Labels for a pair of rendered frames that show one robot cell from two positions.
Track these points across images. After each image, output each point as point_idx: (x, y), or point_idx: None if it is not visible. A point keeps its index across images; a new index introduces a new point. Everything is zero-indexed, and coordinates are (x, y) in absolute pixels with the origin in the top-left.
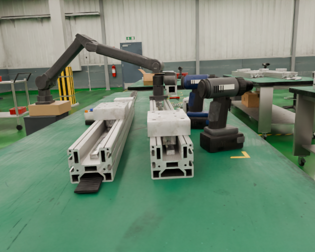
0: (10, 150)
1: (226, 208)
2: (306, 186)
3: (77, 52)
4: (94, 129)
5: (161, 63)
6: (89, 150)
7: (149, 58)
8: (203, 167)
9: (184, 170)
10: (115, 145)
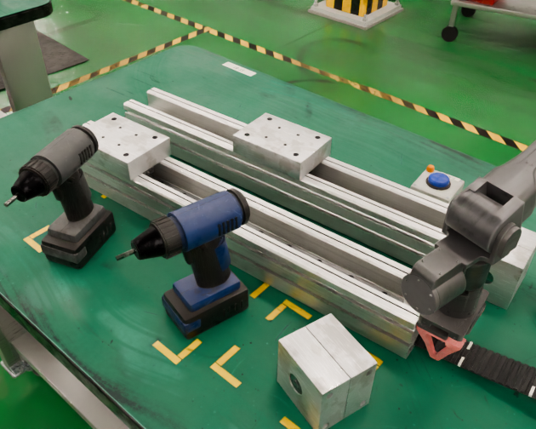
0: (321, 107)
1: (7, 158)
2: None
3: None
4: (208, 116)
5: (464, 215)
6: (176, 116)
7: (486, 175)
8: None
9: None
10: (151, 123)
